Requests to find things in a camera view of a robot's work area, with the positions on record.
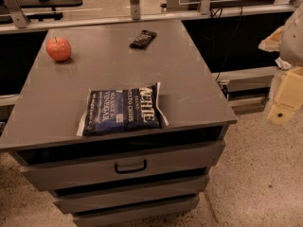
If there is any red apple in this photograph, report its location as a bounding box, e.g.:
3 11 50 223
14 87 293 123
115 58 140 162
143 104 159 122
46 37 71 61

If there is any grey drawer cabinet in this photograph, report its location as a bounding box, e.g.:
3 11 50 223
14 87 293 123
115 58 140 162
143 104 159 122
0 21 237 227

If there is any blue kettle chip bag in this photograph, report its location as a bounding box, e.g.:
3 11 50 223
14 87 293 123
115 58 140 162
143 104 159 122
77 82 169 136

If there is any grey metal railing frame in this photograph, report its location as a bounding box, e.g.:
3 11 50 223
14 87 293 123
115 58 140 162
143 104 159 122
1 0 302 33

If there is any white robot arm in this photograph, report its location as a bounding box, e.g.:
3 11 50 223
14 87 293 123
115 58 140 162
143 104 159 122
266 4 303 126

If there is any white crumpled cloth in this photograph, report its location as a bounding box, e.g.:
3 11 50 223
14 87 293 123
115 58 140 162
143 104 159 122
276 57 292 70

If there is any grey low shelf bench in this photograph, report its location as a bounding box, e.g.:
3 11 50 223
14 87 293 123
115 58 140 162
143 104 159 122
212 66 280 114

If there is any dark background table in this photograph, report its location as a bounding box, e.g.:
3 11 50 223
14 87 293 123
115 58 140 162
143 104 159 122
17 0 82 21

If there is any black drawer handle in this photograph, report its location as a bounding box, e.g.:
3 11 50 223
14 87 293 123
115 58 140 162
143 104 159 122
115 160 148 175

